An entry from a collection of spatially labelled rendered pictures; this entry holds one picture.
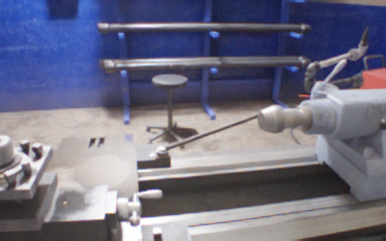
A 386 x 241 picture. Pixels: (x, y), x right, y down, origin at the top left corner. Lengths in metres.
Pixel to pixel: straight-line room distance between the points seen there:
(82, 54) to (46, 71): 0.50
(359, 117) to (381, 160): 0.17
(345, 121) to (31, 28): 3.56
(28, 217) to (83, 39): 3.35
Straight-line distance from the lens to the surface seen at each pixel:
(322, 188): 1.38
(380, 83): 3.26
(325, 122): 1.03
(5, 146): 0.68
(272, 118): 0.96
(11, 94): 4.30
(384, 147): 1.16
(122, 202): 0.72
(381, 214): 1.15
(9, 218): 0.69
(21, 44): 4.09
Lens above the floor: 1.48
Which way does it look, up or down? 24 degrees down
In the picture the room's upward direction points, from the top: 1 degrees clockwise
